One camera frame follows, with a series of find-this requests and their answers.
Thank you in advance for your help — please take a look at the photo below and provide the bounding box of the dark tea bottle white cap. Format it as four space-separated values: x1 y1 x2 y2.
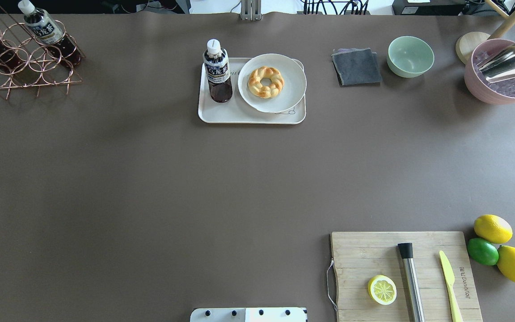
203 38 233 103

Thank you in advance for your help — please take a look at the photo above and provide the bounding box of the cream serving tray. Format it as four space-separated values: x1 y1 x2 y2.
198 58 307 125

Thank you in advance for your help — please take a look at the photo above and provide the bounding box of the metal ice scoop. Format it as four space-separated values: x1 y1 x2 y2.
478 44 515 83

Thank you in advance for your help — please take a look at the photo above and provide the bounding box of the pink bowl with ice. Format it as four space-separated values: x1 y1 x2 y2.
464 39 515 105

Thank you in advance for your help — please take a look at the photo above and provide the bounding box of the wooden mug tree stand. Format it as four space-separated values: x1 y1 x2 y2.
456 0 515 64

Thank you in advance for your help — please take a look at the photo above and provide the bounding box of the green ceramic bowl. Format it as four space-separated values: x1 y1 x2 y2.
387 35 435 79

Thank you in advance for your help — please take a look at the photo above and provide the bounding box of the green lime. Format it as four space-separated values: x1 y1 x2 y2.
467 237 499 266

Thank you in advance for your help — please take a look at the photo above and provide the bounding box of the grey folded cloth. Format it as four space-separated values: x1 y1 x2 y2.
331 48 382 86

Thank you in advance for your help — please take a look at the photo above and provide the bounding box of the yellow plastic knife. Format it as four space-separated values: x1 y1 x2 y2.
438 250 464 322

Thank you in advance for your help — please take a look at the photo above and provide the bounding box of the steel muddler bar tool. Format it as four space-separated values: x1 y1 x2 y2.
398 242 425 322

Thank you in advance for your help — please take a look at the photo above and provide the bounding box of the wooden cutting board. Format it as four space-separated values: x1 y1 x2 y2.
331 232 483 322

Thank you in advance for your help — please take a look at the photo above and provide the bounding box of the half lemon slice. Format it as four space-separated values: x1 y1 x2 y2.
367 275 398 305

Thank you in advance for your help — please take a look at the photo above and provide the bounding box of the white round plate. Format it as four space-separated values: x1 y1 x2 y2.
237 53 307 113

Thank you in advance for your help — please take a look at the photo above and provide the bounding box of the braided ring bread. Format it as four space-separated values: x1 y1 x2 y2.
247 67 285 99

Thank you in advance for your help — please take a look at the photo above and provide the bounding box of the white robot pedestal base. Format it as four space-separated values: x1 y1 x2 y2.
190 306 308 322

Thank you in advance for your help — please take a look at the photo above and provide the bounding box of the copper wire bottle rack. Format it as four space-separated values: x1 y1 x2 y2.
0 12 85 99

